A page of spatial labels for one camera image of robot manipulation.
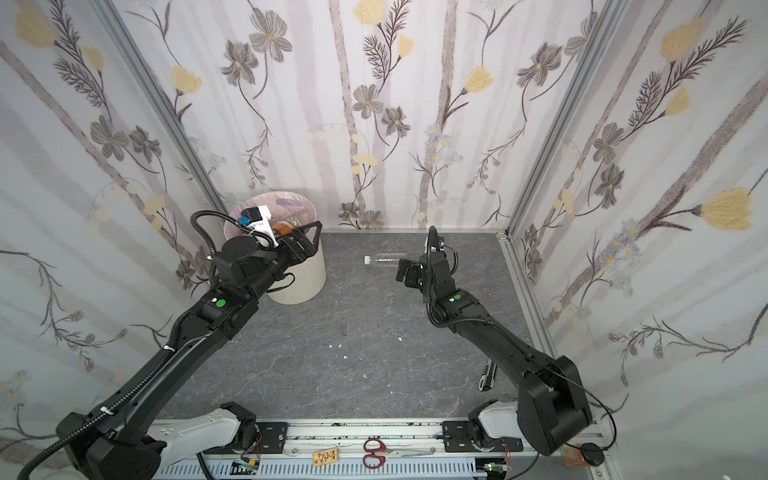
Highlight red handled scissors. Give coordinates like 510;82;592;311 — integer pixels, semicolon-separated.
362;438;436;470

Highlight small brown tea bottle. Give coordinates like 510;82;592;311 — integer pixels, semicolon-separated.
272;220;294;237

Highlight small yellow tag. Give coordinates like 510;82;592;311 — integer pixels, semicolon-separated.
312;448;339;467

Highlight clear ribbed white-cap bottle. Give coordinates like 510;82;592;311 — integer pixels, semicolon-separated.
364;252;406;267

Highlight cream waste bin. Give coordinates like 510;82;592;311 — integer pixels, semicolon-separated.
268;244;326;305

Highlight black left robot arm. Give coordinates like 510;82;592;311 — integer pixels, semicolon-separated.
56;222;322;479

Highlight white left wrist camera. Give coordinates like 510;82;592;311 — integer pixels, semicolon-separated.
237;205;277;249

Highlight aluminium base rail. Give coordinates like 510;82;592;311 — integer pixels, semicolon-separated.
155;418;618;479

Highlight amber jar black lid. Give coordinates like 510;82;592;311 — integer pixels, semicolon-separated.
562;442;605;469

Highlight black corrugated cable conduit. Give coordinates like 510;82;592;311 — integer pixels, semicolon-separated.
16;209;253;480

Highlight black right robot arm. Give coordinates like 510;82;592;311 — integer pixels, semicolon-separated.
396;248;592;455

